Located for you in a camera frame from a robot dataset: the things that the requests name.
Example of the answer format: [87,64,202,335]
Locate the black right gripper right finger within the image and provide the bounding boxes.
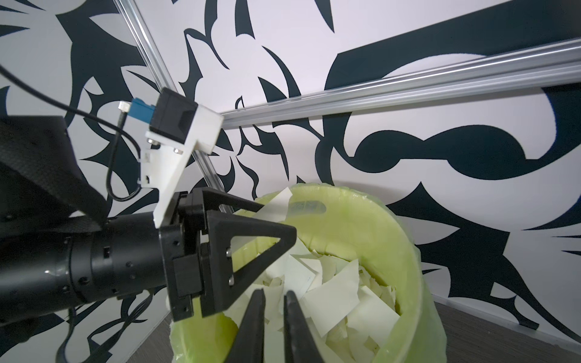
[283,290,324,363]

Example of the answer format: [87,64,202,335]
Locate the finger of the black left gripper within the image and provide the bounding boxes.
[200,211,297,317]
[185,188,263,227]

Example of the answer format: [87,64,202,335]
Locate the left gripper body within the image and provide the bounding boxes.
[158,190,213,322]

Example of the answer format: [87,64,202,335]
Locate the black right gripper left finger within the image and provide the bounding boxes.
[225,289,266,363]

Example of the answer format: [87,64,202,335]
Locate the white paper receipt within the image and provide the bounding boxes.
[231,188,292,252]

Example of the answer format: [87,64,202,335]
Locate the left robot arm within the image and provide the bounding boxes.
[1,116,297,325]

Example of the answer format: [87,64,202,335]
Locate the white bin with green liner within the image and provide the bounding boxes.
[170,184,447,362]

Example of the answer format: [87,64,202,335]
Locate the aluminium frame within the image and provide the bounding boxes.
[113,0,581,214]

